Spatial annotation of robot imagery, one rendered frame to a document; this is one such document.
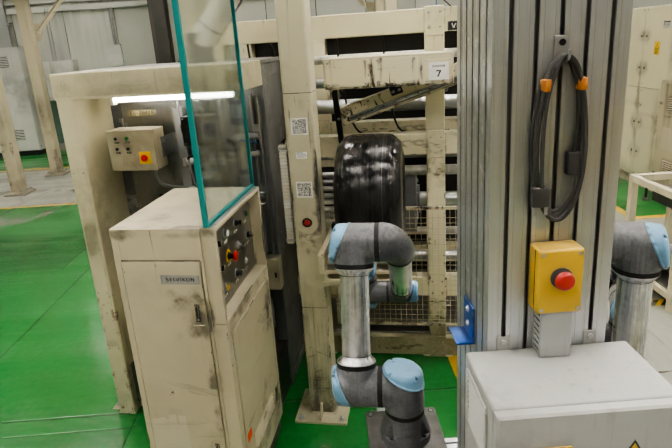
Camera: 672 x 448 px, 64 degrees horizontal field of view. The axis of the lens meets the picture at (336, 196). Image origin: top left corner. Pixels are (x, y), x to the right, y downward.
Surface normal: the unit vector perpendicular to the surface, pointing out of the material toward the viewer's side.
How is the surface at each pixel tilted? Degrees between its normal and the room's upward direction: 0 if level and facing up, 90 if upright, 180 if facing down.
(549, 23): 90
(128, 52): 90
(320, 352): 90
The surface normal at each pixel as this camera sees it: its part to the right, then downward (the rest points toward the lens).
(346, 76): -0.15, 0.29
